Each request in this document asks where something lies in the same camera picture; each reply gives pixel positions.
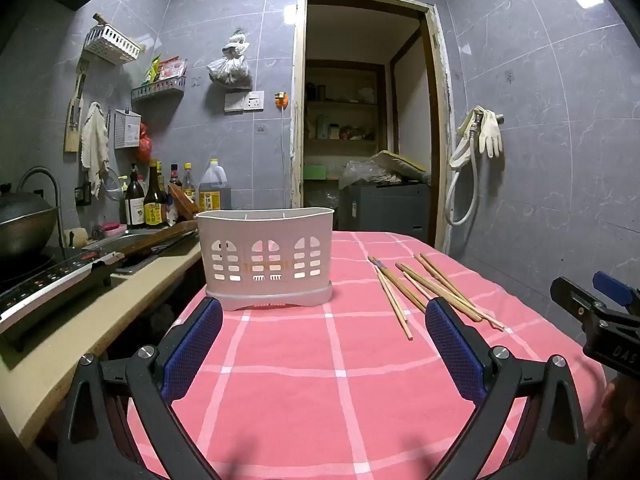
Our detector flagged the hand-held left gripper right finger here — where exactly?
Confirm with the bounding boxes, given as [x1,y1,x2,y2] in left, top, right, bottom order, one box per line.
[424,296,588,480]

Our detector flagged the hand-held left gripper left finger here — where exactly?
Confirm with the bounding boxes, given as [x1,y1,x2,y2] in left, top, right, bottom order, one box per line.
[56,297,224,480]

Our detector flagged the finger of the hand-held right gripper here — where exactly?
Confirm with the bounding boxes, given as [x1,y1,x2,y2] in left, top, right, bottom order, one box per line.
[592,271,640,318]
[550,276,610,331]

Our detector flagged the pile of wooden chopsticks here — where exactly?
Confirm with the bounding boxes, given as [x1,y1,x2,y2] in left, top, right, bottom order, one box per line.
[367,253,506,341]

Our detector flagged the white plastic utensil basket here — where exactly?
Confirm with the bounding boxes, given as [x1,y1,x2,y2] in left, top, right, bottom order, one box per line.
[195,207,335,312]

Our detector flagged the person's right hand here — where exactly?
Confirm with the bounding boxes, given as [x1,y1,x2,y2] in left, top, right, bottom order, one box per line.
[600,379,640,448]

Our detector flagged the wooden chopsticks in holder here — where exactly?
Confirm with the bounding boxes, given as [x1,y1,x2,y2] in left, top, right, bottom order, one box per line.
[0,232,203,448]

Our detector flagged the long wooden cutting board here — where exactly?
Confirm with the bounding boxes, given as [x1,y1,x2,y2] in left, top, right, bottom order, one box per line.
[117,220,200,261]

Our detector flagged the metal sink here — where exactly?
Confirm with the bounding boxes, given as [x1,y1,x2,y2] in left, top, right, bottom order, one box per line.
[82,227,166,252]

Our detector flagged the pink checked tablecloth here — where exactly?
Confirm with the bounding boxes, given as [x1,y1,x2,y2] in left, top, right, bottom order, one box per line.
[127,231,608,480]

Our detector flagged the brown wooden board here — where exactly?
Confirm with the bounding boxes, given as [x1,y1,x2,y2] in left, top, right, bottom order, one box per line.
[167,183,199,222]

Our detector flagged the dark bottle yellow label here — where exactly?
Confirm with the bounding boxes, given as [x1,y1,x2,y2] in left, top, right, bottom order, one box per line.
[143,160,168,226]

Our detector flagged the dark bottle white label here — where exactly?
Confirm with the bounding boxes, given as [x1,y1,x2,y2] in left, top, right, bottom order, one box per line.
[124,163,147,229]

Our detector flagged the large oil jug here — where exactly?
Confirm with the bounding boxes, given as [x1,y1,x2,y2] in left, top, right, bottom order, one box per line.
[198,158,233,212]

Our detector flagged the grey cabinet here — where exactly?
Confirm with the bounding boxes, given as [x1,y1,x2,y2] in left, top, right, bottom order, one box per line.
[337,182,432,244]

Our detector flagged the yellow capped sauce bottle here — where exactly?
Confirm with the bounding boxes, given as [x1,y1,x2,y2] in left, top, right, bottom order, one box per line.
[181,162,197,203]

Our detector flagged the black induction cooker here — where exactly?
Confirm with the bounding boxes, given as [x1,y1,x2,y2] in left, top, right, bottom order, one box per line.
[0,247,126,336]

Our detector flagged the clear plastic pitcher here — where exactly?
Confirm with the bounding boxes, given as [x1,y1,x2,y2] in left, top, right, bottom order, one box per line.
[102,167,128,197]

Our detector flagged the cream rubber gloves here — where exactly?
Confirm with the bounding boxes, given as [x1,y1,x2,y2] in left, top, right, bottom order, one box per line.
[477,108,503,157]

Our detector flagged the yellow edged cushion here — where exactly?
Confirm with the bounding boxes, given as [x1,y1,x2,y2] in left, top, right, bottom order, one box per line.
[367,150,432,186]

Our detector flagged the crumpled clear plastic sheet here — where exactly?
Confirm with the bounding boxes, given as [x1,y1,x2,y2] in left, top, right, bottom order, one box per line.
[339,160,403,191]

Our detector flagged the red plastic bag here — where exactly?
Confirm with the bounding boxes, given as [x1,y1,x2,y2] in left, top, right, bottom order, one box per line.
[137,122,153,163]

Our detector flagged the curved metal faucet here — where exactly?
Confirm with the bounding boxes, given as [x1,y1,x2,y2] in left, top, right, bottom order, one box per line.
[19,166,66,248]

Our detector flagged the black wok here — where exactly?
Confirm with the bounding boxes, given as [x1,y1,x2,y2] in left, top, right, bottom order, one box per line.
[0,182,58,261]

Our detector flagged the white hanging towel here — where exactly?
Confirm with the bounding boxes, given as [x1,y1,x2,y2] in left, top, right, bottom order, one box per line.
[80,101,111,198]

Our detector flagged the wooden knife holder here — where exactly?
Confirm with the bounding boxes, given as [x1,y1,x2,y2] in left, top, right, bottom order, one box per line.
[64,59,91,153]

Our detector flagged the pantry shelves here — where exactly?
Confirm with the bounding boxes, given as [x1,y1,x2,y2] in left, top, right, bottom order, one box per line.
[304,60,387,181]

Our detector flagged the clear plastic bag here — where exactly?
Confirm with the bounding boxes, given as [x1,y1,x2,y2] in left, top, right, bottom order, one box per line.
[207,55,252,90]

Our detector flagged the red seasoning packet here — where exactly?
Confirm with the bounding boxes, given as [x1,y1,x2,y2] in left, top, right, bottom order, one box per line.
[160,57,188,81]

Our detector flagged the white plastic bag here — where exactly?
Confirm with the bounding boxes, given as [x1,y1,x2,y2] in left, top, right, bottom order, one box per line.
[222,27,250,57]

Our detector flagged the white hose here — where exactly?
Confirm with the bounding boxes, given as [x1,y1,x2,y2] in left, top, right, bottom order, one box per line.
[444,105,487,227]

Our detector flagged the wooden door frame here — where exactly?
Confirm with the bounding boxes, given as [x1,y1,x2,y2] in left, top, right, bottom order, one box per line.
[290,0,453,256]

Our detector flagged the white wall switch panel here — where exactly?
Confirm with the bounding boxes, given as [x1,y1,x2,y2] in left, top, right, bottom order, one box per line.
[224,90,266,112]

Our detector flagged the grey wall shelf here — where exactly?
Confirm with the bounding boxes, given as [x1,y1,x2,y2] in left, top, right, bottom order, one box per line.
[131,77,187,102]

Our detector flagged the white wall basket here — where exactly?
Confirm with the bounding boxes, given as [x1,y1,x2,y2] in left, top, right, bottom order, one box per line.
[82,25,143,66]

